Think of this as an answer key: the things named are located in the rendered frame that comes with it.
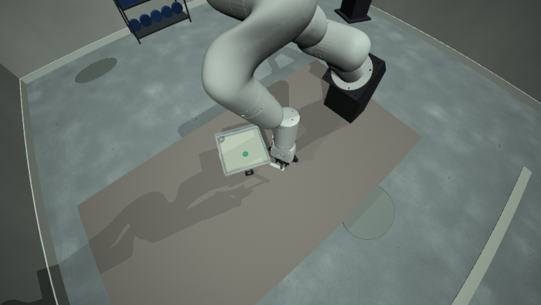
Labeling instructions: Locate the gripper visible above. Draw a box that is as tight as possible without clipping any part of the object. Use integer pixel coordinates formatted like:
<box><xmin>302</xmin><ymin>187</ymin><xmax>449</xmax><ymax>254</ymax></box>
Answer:
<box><xmin>268</xmin><ymin>141</ymin><xmax>298</xmax><ymax>167</ymax></box>

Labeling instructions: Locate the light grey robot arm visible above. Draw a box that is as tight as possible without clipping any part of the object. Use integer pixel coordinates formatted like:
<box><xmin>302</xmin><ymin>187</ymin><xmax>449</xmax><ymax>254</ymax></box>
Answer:
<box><xmin>202</xmin><ymin>0</ymin><xmax>373</xmax><ymax>150</ymax></box>

